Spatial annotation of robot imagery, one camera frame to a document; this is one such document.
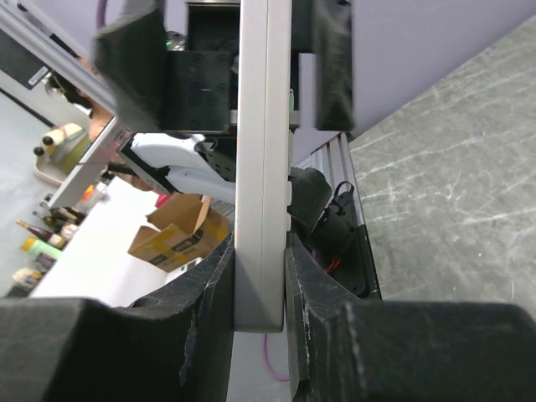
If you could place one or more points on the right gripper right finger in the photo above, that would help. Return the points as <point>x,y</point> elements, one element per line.
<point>342,348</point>

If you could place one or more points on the plain white remote control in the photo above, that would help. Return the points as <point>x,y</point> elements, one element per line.
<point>263,191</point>

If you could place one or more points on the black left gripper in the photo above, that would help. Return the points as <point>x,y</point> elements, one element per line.
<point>202,80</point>

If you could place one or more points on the cardboard box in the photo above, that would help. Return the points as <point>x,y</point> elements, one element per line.
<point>182,229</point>

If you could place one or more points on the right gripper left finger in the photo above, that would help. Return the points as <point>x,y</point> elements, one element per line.
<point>174,344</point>

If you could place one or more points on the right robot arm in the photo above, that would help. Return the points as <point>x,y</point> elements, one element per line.
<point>322,209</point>

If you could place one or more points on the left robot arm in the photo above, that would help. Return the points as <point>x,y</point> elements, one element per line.
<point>189,162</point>

